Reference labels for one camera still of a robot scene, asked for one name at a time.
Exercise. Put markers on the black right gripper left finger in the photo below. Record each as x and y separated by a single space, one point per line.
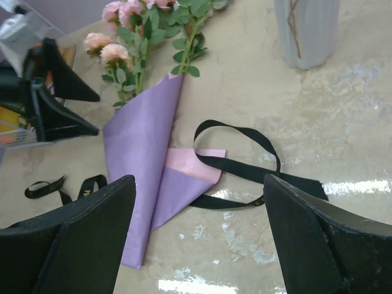
76 248

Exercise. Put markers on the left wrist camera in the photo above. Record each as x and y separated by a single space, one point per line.
20 32

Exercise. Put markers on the white ribbed ceramic vase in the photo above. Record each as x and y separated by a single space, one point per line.
307 31

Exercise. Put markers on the purple pink wrapping paper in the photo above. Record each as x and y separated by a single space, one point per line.
136 142

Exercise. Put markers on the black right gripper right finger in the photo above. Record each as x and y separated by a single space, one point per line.
323 248

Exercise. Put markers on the pink rose stem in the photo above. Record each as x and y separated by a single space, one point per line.
144 25
110 17

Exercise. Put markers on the colourful sponge pack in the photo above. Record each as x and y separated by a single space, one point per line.
15 129

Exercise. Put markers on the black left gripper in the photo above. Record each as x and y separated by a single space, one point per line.
51 120

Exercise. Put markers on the white wire shelf rack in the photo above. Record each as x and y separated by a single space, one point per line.
31 110

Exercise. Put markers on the black ribbon gold lettering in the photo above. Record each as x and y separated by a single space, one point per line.
245 171

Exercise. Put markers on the white rose stem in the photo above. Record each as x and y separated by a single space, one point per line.
190 17

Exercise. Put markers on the peach rose stem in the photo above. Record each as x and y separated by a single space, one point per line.
122 70

